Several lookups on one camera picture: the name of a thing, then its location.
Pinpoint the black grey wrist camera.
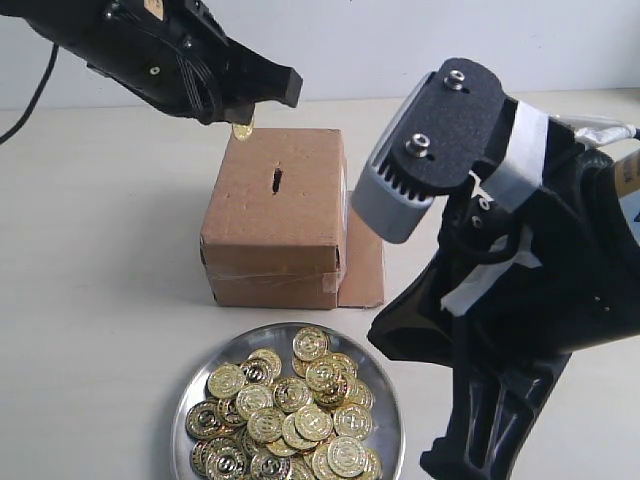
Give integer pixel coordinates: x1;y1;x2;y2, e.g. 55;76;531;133
349;57;551;245

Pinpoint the cardboard box with slot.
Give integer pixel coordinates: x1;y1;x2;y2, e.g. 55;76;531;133
200;128;384;310

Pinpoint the gold coin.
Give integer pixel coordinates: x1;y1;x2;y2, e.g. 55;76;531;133
333;403;373;440
185;400;222;440
294;405;333;442
204;443;247;480
231;117;255;141
292;326;329;362
207;363;246;399
305;357;342;392
327;436;368;478

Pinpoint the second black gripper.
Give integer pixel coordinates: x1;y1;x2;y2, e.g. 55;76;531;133
9;1;303;125

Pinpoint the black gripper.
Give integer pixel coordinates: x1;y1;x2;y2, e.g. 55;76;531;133
368;117;639;368

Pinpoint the round silver metal plate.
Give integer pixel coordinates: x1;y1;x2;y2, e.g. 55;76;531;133
170;322;405;479

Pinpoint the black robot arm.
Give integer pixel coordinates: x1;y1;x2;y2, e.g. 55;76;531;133
1;1;639;479

